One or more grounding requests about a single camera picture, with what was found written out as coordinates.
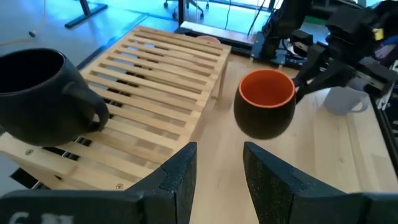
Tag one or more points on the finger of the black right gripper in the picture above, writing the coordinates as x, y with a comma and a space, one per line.
331, 77
309, 67

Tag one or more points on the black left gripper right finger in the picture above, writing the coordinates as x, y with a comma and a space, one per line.
273, 193

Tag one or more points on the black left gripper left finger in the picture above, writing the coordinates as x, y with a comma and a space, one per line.
169, 186

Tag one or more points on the grey mug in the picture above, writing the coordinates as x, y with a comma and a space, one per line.
340, 101

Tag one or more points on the black mug orange inside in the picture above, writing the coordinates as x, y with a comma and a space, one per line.
264, 121

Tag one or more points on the pink mug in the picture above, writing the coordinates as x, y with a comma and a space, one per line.
209, 39

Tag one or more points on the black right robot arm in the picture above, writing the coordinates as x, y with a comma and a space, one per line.
286, 18

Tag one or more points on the yellow tag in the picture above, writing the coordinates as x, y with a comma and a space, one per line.
378, 34

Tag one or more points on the wooden plank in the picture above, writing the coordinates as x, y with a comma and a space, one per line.
217, 32

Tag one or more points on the wooden slatted rack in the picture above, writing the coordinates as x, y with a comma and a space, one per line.
161, 71

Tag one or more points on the office chair base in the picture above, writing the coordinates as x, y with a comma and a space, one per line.
186, 6

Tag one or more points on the black stand foot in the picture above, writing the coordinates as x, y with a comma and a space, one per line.
87, 12

